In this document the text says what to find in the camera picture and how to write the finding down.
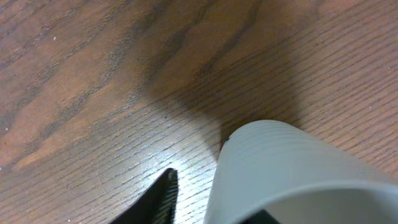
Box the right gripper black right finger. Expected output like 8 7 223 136
241 210 280 224

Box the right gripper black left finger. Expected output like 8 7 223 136
111 168 178 224

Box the grey plastic cup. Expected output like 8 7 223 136
205 120 397 223

